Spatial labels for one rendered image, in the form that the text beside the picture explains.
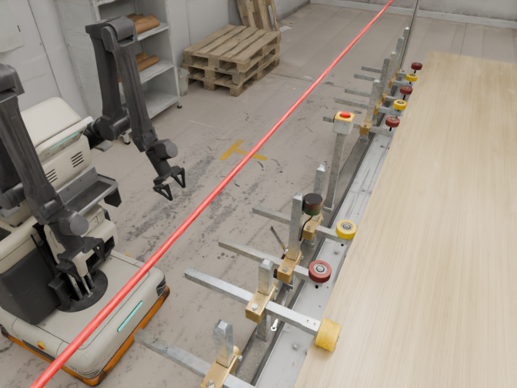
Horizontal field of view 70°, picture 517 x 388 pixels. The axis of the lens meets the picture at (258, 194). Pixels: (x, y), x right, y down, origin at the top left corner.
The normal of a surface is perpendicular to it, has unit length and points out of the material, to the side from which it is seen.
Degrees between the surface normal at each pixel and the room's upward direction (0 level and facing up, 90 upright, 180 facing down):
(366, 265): 0
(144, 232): 0
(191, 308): 0
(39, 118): 42
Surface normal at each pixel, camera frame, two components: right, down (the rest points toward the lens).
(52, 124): 0.62, -0.38
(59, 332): 0.01, -0.77
